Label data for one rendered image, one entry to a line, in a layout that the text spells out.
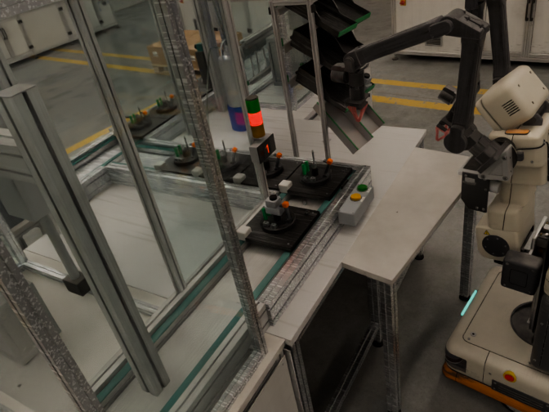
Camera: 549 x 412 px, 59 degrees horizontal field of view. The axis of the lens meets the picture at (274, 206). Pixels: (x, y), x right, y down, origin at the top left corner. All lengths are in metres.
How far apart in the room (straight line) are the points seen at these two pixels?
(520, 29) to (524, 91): 4.03
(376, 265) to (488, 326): 0.77
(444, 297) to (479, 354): 0.67
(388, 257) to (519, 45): 4.32
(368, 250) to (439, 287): 1.15
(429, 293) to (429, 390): 0.63
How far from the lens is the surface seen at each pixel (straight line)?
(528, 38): 5.83
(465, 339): 2.34
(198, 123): 1.08
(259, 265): 1.78
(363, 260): 1.82
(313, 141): 2.67
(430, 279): 3.00
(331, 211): 1.92
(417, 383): 2.53
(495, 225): 2.06
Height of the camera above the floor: 2.05
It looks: 33 degrees down
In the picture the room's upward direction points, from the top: 11 degrees counter-clockwise
